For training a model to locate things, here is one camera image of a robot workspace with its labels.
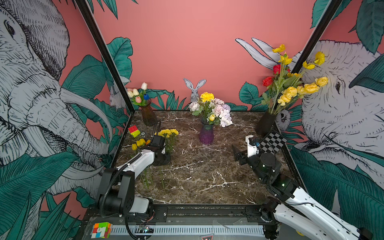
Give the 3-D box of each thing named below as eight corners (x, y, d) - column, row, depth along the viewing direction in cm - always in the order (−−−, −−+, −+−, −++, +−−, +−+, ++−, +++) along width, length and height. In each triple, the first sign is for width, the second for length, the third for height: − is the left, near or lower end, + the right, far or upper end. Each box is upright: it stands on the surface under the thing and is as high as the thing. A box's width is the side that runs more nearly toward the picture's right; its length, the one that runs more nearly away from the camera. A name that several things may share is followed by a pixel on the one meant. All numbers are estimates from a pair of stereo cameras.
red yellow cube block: (129, 132, 108) (127, 128, 105) (136, 128, 111) (134, 124, 107) (134, 137, 106) (132, 133, 102) (141, 133, 108) (139, 129, 105)
